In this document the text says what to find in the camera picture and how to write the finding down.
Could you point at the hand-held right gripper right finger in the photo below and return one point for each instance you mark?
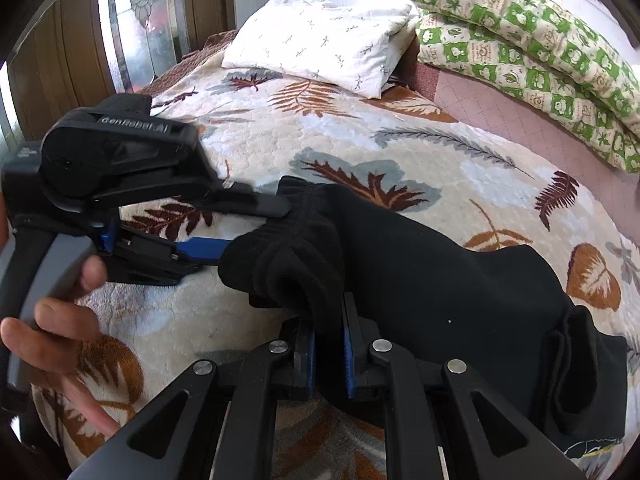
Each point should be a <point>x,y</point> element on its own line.
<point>350,360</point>

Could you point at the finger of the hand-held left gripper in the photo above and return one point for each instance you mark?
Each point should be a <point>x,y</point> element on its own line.
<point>200,251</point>
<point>250,202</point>

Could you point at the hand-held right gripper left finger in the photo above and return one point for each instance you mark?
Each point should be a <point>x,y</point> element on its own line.
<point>305,365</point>

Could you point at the black pants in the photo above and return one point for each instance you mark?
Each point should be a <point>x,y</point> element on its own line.
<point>425,270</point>

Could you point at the person's left hand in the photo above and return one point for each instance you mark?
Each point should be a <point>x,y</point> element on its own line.
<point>65,325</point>

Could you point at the leaf print plush blanket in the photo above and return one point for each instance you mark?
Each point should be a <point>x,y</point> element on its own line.
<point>350,135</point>

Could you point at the patterned glass pane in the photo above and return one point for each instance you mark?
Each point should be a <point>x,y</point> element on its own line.
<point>142,20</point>

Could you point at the white twig print pillow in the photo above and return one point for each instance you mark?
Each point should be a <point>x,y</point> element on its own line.
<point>320,40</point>

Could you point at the green checked folded quilt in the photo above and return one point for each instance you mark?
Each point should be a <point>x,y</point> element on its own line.
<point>540,45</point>

